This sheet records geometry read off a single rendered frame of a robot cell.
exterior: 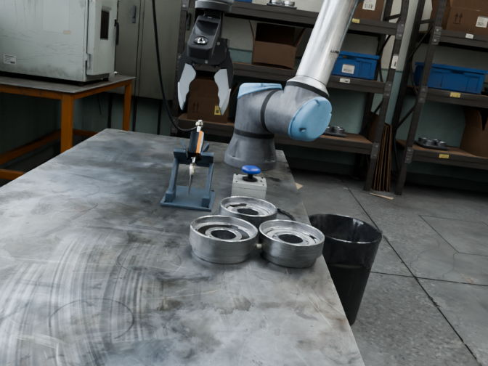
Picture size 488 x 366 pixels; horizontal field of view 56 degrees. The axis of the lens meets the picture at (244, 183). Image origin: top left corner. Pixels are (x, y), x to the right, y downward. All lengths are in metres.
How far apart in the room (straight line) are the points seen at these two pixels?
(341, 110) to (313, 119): 3.71
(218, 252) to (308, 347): 0.21
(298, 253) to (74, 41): 2.43
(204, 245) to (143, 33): 3.99
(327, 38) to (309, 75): 0.10
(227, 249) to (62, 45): 2.43
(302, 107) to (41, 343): 0.83
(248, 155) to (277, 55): 2.99
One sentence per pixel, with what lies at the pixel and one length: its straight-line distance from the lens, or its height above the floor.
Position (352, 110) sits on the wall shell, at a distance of 4.90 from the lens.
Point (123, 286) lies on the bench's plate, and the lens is 0.62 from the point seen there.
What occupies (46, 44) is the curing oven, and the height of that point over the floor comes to 1.00.
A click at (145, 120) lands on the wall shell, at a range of 4.89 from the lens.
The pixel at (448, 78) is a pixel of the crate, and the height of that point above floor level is 1.11.
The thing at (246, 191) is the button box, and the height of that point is 0.83.
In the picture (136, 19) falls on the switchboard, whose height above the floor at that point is 1.26.
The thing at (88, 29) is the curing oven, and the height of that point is 1.11.
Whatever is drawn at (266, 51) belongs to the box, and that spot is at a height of 1.13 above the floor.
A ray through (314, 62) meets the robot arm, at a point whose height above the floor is 1.10.
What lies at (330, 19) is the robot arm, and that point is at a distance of 1.25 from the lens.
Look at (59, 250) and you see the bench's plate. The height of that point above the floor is 0.80.
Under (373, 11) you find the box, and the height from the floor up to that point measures 1.57.
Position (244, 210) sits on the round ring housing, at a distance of 0.86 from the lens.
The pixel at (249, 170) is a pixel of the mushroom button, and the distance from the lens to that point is 0.97.
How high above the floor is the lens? 1.11
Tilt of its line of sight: 16 degrees down
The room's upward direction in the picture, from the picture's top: 8 degrees clockwise
